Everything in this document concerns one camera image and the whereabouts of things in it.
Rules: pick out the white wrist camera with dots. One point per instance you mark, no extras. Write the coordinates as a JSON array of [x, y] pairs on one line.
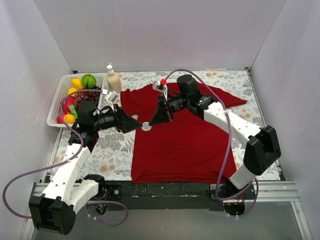
[[110, 97], [161, 86]]

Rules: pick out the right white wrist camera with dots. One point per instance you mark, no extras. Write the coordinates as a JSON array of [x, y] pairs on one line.
[[161, 86]]

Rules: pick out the red t-shirt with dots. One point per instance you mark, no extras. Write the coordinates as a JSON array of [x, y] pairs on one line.
[[188, 149]]

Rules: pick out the yellow toy mango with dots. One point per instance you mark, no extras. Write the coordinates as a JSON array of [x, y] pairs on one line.
[[77, 83]]

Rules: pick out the white plastic fruit basket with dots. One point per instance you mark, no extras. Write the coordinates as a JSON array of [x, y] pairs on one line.
[[62, 90]]

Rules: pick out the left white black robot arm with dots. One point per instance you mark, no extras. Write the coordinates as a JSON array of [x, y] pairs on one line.
[[56, 208]]

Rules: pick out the floral tablecloth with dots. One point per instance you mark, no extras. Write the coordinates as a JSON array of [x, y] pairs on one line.
[[113, 153]]

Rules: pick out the round patterned brooch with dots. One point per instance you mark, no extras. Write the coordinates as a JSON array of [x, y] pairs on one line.
[[146, 126]]

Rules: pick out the purple toy grapes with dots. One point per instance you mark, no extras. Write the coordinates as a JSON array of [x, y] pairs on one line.
[[87, 96]]

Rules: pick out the orange toy fruit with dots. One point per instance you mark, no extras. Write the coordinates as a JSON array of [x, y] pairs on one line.
[[71, 91]]

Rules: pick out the aluminium frame rail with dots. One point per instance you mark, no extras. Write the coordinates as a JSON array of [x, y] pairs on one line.
[[269, 192]]

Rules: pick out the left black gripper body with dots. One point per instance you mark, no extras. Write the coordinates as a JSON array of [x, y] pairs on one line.
[[119, 118]]

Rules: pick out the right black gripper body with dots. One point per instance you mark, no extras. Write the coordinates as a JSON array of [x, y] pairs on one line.
[[165, 108]]

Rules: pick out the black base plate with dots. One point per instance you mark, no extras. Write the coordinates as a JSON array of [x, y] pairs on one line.
[[207, 201]]

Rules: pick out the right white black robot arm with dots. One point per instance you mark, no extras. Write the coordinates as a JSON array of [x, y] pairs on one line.
[[261, 144]]

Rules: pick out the red yellow toy peach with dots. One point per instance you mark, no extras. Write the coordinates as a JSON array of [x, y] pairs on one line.
[[67, 117]]

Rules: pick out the green toy apple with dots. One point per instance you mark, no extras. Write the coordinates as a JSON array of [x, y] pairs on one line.
[[88, 81]]

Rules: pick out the cream lotion pump bottle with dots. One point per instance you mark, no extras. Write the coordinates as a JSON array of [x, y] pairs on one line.
[[113, 79]]

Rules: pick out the pink toy dragon fruit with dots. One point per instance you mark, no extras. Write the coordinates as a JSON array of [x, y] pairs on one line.
[[69, 105]]

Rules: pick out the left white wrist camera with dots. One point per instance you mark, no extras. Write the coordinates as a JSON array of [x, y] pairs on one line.
[[110, 97]]

